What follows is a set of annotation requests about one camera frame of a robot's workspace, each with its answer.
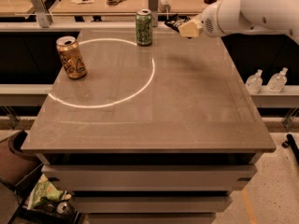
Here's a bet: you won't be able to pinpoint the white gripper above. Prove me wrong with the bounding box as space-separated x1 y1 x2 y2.
178 1 227 38

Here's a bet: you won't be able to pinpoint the black rxbar chocolate bar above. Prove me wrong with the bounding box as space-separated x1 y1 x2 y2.
164 14 191 32

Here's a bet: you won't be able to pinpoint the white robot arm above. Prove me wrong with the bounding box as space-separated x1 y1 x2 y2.
178 0 299 44

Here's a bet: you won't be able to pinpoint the green soda can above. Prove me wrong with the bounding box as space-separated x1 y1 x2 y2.
135 8 152 46

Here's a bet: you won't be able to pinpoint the gold soda can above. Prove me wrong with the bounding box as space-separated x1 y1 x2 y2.
56 35 87 79

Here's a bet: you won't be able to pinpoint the white power strip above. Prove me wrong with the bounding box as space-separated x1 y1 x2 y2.
158 0 171 13

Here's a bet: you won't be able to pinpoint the clear sanitizer bottle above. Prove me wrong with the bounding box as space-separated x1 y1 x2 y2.
267 67 288 93
245 69 263 94

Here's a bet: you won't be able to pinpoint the scissors on back desk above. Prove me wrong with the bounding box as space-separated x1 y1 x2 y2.
107 0 127 6

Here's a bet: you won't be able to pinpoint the black chair base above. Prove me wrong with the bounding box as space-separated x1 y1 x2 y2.
282 133 299 164

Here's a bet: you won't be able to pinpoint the grey drawer cabinet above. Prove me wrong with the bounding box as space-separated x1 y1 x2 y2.
42 163 257 224

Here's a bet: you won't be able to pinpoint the green chip bag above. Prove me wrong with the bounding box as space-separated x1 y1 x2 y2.
27 175 71 210

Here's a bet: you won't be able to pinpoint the brown round bin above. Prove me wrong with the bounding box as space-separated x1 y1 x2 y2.
0 131 41 190

